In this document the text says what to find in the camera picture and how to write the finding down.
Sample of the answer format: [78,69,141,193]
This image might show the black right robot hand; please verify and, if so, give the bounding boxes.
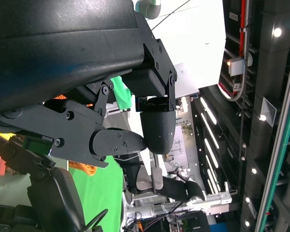
[0,132,86,232]

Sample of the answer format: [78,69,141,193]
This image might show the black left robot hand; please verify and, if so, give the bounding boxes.
[0,0,178,169]

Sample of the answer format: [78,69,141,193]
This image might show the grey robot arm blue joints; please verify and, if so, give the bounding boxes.
[134,0,163,19]

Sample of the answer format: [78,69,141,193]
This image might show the green tablecloth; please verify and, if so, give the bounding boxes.
[69,154,126,232]

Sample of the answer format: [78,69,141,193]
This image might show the green cloth on neighbouring table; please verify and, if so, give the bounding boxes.
[110,76,131,111]

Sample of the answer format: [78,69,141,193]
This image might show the seated person black trousers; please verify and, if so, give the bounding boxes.
[122,157,207,203]

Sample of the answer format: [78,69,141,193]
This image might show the white junction box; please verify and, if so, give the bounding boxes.
[228,58,245,75]

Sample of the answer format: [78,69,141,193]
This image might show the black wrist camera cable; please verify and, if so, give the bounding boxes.
[83,209,109,229]

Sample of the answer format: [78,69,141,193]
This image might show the silver metal frame stand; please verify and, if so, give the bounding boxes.
[132,189,232,213]

